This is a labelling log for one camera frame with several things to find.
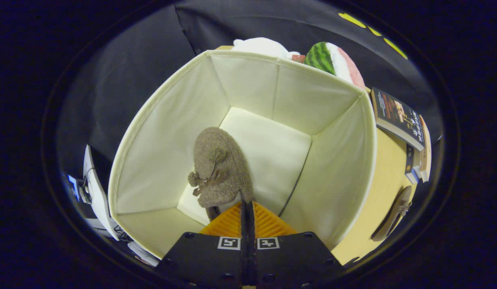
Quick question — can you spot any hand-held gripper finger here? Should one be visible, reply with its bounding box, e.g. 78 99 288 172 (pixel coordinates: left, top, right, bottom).
156 201 249 287
248 201 345 287

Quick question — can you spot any brown fuzzy shoe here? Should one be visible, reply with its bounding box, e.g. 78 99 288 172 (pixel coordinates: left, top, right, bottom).
187 127 256 222
371 185 413 242

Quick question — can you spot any grey cream-lined fabric storage box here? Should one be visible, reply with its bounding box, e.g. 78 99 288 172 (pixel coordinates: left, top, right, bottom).
108 49 378 259

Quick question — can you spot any white flat board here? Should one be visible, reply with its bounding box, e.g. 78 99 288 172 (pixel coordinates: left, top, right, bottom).
83 144 120 241

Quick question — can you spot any blue cover book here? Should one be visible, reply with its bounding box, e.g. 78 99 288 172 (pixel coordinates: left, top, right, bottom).
405 144 421 184

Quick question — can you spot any white plush toy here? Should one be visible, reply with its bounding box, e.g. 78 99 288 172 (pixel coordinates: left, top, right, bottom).
231 37 300 61

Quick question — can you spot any black cover book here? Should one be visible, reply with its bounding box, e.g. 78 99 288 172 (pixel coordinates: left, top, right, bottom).
370 88 426 151

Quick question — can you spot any watermelon slice plush toy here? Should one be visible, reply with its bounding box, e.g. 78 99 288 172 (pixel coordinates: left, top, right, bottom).
304 42 366 90

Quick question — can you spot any beige cover book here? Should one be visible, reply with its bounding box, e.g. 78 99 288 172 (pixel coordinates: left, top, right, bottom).
418 114 432 183

